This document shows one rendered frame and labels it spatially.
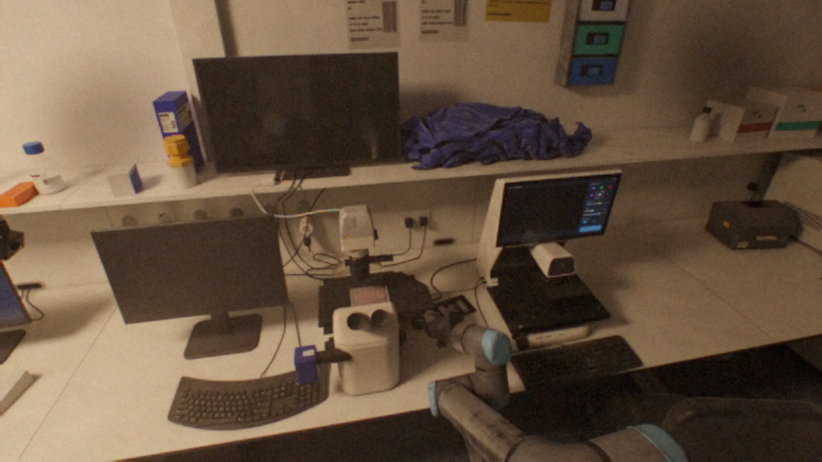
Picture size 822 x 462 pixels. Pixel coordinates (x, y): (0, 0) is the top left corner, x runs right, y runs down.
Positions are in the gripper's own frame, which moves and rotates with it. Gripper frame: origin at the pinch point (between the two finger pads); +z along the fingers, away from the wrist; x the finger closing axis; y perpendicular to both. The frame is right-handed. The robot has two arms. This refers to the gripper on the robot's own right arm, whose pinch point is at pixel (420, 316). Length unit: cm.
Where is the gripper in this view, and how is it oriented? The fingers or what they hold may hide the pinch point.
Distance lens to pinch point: 146.4
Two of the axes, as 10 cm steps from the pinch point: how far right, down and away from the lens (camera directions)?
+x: 7.8, -2.9, 5.5
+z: -5.7, 0.5, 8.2
